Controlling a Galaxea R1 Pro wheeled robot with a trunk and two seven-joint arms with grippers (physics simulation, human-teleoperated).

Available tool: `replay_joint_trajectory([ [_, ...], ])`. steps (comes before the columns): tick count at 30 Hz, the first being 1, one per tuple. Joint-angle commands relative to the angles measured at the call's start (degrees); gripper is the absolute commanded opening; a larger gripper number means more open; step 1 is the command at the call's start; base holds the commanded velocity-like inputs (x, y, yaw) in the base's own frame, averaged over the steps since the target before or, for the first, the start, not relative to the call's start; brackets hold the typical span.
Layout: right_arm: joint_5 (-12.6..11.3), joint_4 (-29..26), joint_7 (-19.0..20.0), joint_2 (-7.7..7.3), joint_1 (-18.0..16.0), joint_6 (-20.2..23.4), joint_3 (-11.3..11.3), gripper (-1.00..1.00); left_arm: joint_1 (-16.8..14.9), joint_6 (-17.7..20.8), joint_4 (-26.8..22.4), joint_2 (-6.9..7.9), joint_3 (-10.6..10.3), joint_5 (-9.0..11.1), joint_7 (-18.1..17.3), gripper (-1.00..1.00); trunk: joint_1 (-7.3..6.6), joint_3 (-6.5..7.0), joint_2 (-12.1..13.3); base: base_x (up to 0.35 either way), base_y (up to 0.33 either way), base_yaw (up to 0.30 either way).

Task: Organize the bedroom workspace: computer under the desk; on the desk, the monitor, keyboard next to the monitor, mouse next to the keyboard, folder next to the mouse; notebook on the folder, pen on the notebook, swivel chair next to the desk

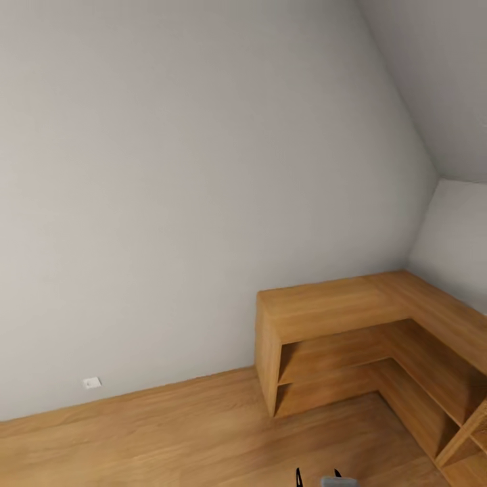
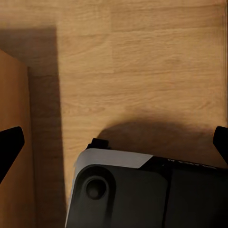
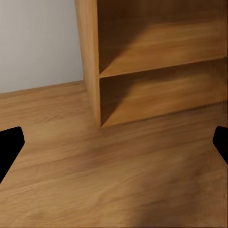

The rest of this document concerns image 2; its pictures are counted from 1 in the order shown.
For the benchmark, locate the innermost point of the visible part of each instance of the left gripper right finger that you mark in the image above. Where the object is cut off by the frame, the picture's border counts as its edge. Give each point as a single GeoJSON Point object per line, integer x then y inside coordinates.
{"type": "Point", "coordinates": [220, 141]}

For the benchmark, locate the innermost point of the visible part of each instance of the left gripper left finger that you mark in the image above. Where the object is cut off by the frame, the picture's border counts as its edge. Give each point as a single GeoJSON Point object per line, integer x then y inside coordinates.
{"type": "Point", "coordinates": [11, 142]}

